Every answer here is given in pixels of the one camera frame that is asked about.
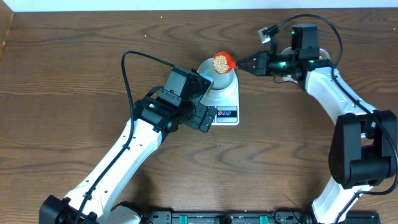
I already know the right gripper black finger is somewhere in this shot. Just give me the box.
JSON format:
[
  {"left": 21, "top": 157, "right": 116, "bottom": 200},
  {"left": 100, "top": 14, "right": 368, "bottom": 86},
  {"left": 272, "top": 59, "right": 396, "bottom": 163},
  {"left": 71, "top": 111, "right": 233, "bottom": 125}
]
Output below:
[
  {"left": 237, "top": 65, "right": 256, "bottom": 75},
  {"left": 236, "top": 52, "right": 257, "bottom": 65}
]

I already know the red measuring scoop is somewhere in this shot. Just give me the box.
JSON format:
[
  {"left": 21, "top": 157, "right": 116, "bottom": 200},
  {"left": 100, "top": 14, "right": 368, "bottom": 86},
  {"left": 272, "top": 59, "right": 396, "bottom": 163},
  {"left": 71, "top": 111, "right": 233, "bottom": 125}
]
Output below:
[{"left": 212, "top": 52, "right": 237, "bottom": 74}]

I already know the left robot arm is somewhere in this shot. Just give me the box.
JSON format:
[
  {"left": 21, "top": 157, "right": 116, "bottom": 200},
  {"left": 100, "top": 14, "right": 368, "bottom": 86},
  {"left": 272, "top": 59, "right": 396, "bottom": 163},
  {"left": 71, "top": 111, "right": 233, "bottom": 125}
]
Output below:
[{"left": 39, "top": 96, "right": 217, "bottom": 223}]

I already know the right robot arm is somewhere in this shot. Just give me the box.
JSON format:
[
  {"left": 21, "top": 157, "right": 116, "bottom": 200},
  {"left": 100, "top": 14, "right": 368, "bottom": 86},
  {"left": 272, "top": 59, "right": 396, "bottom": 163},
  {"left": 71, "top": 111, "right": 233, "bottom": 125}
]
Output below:
[{"left": 236, "top": 24, "right": 397, "bottom": 223}]

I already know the white digital kitchen scale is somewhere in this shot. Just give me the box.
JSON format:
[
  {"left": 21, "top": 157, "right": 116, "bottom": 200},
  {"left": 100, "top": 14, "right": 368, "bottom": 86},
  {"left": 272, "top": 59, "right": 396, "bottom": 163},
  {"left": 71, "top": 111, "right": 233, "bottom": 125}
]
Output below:
[{"left": 200, "top": 74, "right": 240, "bottom": 126}]

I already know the white bowl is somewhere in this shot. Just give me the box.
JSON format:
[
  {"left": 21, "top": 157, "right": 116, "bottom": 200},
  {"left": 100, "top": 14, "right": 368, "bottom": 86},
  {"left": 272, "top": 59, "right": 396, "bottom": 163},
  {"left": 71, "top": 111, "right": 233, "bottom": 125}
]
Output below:
[{"left": 198, "top": 58, "right": 236, "bottom": 90}]

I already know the clear plastic soybean container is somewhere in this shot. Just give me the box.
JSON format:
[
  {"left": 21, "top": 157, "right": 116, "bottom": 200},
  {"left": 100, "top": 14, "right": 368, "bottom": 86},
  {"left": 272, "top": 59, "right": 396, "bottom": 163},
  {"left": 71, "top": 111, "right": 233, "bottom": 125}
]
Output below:
[{"left": 281, "top": 47, "right": 331, "bottom": 63}]

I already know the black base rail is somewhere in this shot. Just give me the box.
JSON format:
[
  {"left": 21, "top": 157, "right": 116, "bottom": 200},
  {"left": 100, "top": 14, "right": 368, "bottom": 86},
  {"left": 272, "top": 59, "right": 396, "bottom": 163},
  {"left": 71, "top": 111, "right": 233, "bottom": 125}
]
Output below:
[{"left": 111, "top": 202, "right": 380, "bottom": 224}]

